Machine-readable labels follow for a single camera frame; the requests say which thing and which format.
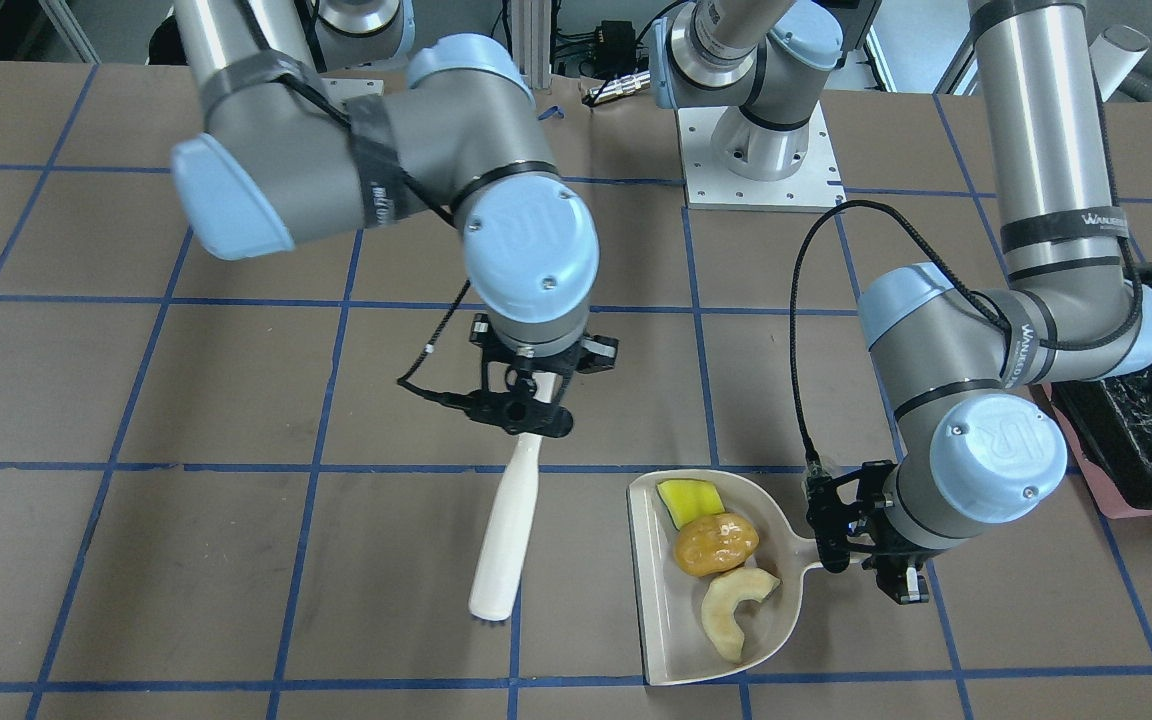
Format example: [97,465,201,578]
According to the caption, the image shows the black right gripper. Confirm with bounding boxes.
[467,313,620,438]

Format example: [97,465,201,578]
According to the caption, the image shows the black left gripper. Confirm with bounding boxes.
[804,460,931,605]

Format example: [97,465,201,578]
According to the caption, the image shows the beige hand brush black bristles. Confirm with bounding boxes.
[468,376,550,626]

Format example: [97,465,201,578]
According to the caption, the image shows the beige plastic dustpan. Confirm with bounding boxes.
[627,469,823,685]

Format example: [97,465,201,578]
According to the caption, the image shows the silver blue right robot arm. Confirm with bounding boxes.
[172,1,617,438]

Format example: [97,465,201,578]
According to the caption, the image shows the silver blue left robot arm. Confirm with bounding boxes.
[788,1,1152,605]

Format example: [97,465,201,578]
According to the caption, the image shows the orange brown potato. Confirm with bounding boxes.
[673,511,761,577]

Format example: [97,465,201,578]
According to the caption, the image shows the pale banana peel piece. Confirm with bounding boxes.
[700,568,782,664]

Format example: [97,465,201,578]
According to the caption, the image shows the yellow green sponge piece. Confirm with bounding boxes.
[655,478,726,530]

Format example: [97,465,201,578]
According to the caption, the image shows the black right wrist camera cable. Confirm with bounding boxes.
[266,60,487,406]

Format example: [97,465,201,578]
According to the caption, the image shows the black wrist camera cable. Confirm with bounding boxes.
[788,60,1147,476]
[266,60,487,406]

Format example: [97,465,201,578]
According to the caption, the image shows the black left wrist camera cable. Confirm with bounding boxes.
[788,60,1147,476]

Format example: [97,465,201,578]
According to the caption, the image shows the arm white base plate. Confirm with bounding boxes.
[321,78,385,109]
[676,106,846,213]

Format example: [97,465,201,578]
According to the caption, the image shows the aluminium frame post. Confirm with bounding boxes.
[505,0,556,92]

